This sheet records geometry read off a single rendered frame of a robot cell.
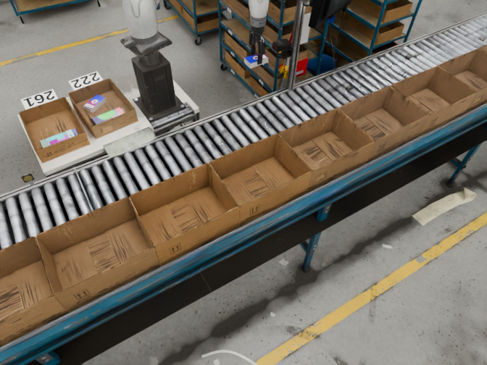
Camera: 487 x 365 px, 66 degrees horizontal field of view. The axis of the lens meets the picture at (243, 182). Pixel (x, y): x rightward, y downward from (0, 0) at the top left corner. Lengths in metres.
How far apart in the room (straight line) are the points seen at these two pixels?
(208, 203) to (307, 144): 0.66
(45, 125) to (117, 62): 1.96
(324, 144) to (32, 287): 1.55
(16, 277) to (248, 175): 1.12
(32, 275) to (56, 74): 2.95
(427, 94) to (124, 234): 1.98
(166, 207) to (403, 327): 1.66
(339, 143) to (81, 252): 1.41
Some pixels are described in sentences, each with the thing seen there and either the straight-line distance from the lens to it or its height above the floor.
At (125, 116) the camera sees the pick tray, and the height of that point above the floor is 0.82.
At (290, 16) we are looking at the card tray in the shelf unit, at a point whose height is 0.97.
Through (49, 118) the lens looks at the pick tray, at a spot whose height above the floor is 0.76.
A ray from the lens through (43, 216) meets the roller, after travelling 2.18.
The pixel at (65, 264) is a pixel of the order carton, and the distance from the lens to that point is 1.81.
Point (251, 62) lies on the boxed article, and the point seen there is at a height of 1.06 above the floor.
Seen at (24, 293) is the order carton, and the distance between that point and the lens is 1.82.
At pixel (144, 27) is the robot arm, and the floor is 1.32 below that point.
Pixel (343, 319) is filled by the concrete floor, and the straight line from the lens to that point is 2.59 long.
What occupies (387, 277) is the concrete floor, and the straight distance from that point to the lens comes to 2.80.
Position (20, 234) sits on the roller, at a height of 0.75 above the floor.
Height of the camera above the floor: 2.37
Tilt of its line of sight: 51 degrees down
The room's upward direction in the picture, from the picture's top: 1 degrees clockwise
